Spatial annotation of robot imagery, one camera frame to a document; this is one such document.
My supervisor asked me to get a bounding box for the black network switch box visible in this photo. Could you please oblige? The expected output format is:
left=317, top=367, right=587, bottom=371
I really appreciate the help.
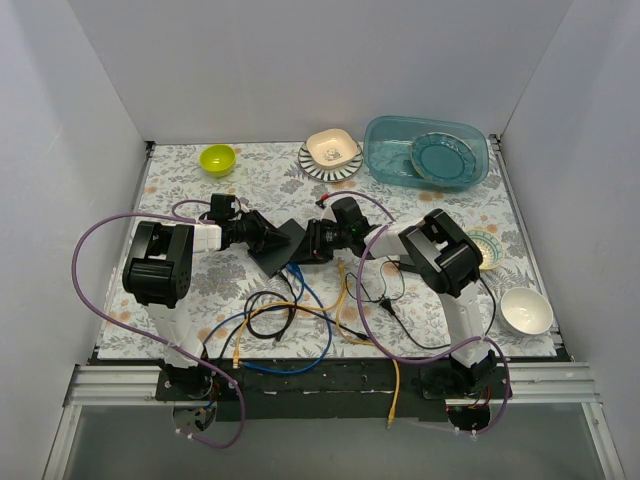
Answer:
left=248, top=219, right=305, bottom=277

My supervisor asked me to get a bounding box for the black looped cable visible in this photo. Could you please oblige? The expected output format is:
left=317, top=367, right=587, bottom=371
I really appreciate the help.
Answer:
left=244, top=269, right=374, bottom=344

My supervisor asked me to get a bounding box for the thin black power cable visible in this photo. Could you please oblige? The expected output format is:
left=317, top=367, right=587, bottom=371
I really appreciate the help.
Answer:
left=344, top=259, right=497, bottom=350

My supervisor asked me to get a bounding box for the yellow ethernet cable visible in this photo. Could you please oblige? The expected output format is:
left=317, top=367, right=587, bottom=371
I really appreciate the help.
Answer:
left=232, top=259, right=350, bottom=369
left=335, top=279, right=401, bottom=431

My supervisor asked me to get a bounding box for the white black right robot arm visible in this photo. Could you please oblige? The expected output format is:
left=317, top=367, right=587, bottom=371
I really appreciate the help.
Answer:
left=290, top=197, right=497, bottom=398

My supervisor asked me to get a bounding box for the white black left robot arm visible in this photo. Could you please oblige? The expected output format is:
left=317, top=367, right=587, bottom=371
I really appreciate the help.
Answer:
left=122, top=194, right=304, bottom=400

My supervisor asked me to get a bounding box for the striped white blue plate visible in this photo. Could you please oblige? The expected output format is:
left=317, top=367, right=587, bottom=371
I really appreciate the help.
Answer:
left=297, top=142, right=364, bottom=183

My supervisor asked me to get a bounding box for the black power adapter brick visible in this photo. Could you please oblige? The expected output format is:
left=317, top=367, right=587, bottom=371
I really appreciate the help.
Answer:
left=397, top=255, right=421, bottom=274

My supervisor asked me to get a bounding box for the lime green plastic bowl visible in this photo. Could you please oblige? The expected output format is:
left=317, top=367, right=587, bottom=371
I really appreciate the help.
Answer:
left=199, top=144, right=236, bottom=178

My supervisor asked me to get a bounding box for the cream square panda bowl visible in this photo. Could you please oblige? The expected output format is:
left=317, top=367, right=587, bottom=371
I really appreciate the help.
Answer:
left=306, top=128, right=358, bottom=169

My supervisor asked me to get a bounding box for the teal transparent plastic tub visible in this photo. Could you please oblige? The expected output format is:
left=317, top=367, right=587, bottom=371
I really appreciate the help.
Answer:
left=363, top=116, right=490, bottom=190

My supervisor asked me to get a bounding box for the teal glass plate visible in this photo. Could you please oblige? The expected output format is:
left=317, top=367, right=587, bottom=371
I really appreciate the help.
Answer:
left=410, top=132, right=478, bottom=187

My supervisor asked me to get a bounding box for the patterned teal yellow small bowl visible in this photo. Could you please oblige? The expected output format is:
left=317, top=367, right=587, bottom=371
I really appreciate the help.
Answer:
left=467, top=228, right=505, bottom=271

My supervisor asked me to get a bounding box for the white ceramic bowl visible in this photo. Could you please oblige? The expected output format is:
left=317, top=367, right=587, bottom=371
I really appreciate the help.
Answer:
left=499, top=288, right=553, bottom=336

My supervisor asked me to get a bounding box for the aluminium frame rail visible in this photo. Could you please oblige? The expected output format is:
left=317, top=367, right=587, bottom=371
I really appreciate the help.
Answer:
left=64, top=362, right=601, bottom=406

